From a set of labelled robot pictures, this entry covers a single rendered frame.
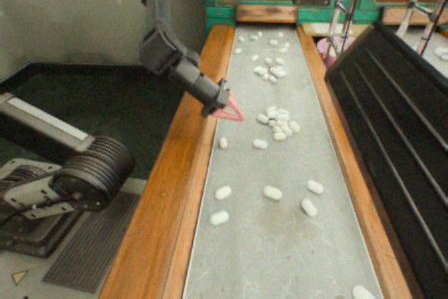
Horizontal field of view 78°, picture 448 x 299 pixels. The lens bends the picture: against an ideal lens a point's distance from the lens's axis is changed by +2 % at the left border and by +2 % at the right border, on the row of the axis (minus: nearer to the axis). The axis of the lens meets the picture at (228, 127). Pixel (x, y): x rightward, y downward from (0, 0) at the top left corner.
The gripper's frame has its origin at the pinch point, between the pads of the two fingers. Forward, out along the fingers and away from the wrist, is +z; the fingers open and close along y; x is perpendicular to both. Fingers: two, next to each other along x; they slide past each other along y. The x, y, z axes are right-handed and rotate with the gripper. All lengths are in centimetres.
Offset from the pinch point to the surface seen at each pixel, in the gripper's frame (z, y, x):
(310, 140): 17.9, 1.1, -6.9
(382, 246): 21.8, -28.1, -13.5
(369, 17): 42, 89, -37
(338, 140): 20.7, -1.2, -12.6
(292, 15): 13, 84, -14
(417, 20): 57, 84, -50
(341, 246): 19.0, -27.4, -7.8
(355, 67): -8.7, -29.1, -29.0
